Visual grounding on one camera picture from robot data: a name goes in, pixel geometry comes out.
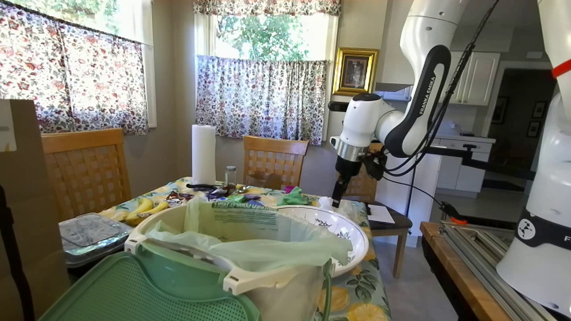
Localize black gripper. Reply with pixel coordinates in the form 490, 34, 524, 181
331, 156, 366, 211

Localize green bin lid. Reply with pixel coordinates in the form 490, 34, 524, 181
38, 240, 263, 321

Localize bright green item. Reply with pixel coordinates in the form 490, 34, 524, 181
277, 186, 313, 209

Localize white paper sheet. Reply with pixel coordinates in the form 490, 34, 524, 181
366, 204, 399, 227

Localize small dark side table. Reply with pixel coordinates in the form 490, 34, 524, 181
363, 200, 415, 282

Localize small glass shaker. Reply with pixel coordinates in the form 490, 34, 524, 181
222, 165, 240, 188

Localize gold framed picture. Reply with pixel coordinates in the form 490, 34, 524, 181
333, 47, 383, 100

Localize floral window curtain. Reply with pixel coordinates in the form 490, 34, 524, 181
193, 54, 331, 147
0, 0, 151, 136

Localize white paper towel roll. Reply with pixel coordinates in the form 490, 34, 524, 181
190, 124, 220, 188

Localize wooden workbench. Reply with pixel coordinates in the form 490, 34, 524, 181
420, 220, 515, 321

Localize floral curtain valance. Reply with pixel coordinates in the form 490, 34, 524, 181
192, 0, 345, 18

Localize plastic container with blue cloth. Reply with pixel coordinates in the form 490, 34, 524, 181
58, 211, 136, 272

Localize brown cardboard box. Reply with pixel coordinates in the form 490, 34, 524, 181
0, 99, 74, 321

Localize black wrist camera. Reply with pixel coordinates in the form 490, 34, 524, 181
363, 149, 390, 184

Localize thin black floor cable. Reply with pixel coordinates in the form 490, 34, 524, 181
381, 174, 522, 232

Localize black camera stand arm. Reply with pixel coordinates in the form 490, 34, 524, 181
425, 143, 497, 174

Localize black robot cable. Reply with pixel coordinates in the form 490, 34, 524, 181
381, 0, 504, 181

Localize aluminium rail base plate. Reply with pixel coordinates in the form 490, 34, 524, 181
441, 218, 559, 321

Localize white wall cabinets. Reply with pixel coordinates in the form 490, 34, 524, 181
447, 51, 502, 109

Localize black strap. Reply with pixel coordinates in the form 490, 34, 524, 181
0, 184, 36, 321

